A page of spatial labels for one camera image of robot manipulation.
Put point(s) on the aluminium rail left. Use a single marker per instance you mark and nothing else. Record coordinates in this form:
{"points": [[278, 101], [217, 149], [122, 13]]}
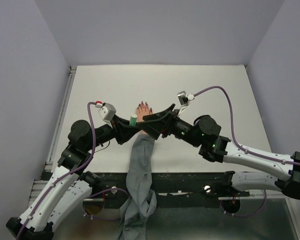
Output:
{"points": [[59, 123]]}

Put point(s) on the aluminium rail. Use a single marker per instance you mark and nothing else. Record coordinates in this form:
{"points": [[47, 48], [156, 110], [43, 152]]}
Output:
{"points": [[59, 123], [38, 185]]}

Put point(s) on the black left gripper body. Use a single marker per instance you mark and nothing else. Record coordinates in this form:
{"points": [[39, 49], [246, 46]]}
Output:
{"points": [[115, 126]]}

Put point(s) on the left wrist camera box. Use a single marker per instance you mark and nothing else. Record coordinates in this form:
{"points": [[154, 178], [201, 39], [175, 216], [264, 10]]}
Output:
{"points": [[106, 111]]}

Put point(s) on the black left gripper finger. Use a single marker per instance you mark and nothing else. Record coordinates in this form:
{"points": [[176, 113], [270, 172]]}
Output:
{"points": [[127, 132], [122, 118]]}

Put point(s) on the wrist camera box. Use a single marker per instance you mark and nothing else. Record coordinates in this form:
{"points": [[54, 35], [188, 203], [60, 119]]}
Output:
{"points": [[106, 111], [183, 100]]}

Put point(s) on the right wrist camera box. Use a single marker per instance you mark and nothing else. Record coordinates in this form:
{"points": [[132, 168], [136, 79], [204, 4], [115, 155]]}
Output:
{"points": [[183, 100]]}

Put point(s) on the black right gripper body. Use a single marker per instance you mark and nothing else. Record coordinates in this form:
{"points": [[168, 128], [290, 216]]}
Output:
{"points": [[173, 121]]}

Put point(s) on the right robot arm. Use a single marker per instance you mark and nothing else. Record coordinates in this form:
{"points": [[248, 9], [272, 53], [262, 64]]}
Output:
{"points": [[272, 171]]}

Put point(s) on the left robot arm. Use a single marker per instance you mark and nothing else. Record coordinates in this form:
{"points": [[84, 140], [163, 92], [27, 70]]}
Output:
{"points": [[69, 184]]}

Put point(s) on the black mounting base plate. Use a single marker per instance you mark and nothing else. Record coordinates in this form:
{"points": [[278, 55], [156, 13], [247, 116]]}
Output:
{"points": [[173, 190]]}

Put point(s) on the grey sleeve forearm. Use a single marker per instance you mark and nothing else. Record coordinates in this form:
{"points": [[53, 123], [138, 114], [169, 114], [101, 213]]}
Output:
{"points": [[142, 202]]}

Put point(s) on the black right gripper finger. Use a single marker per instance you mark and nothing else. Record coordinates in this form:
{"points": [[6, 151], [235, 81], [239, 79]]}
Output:
{"points": [[154, 128], [167, 115]]}

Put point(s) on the aluminium rail front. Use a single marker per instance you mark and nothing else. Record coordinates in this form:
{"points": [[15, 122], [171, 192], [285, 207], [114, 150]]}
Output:
{"points": [[38, 185]]}

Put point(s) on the nail polish bottle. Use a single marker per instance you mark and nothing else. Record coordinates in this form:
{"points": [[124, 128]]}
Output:
{"points": [[133, 122]]}

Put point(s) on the mannequin hand with painted nails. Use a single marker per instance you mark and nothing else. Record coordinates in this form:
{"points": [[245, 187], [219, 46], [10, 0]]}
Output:
{"points": [[143, 110]]}

